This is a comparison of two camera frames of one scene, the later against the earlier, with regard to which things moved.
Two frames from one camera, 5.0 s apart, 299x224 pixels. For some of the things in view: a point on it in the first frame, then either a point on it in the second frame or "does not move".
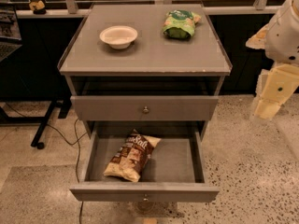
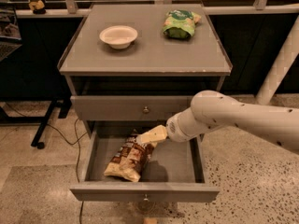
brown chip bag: [129, 160] does not move
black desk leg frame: [63, 113] does not move
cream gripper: [284, 37] → [172, 129]
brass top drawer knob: [146, 110] does not move
